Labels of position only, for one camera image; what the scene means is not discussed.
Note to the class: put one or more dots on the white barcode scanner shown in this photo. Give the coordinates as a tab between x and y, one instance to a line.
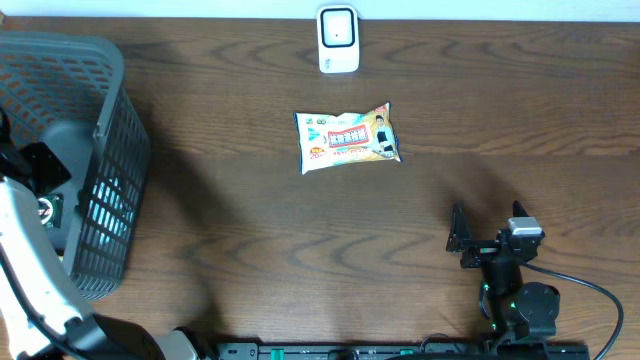
338	39

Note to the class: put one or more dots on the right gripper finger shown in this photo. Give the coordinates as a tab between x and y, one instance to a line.
518	210
460	237

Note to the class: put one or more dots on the yellow wet wipes pack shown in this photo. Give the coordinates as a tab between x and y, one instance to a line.
332	140

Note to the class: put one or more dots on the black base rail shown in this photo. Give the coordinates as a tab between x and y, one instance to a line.
434	350

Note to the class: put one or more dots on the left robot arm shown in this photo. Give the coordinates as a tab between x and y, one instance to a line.
44	313

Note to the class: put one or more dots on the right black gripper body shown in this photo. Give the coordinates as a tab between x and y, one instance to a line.
481	250

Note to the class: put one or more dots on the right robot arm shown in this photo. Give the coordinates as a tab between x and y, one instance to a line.
518	311

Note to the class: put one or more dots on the grey plastic basket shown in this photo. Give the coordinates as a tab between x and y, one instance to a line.
67	92

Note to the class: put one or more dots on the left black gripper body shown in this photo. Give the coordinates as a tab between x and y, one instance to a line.
39	170

